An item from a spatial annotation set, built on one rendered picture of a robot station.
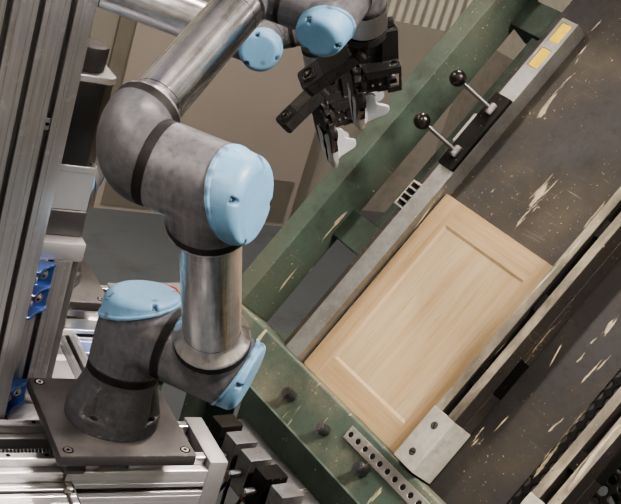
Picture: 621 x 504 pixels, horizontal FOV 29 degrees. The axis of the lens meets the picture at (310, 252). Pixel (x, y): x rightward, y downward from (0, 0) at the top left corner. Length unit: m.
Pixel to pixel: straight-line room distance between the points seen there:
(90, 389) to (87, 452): 0.10
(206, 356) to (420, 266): 0.92
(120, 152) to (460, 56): 1.49
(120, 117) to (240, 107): 4.06
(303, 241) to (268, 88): 2.84
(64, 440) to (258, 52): 0.75
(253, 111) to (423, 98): 2.83
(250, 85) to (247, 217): 4.08
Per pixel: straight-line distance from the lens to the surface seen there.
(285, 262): 2.79
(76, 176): 1.97
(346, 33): 1.73
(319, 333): 2.61
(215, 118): 5.53
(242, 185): 1.43
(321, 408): 2.51
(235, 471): 2.49
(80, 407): 1.90
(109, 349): 1.85
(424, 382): 2.44
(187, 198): 1.45
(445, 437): 2.31
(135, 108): 1.52
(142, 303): 1.81
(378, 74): 1.92
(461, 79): 2.61
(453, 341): 2.44
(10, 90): 1.80
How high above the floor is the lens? 2.05
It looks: 21 degrees down
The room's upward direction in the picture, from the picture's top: 18 degrees clockwise
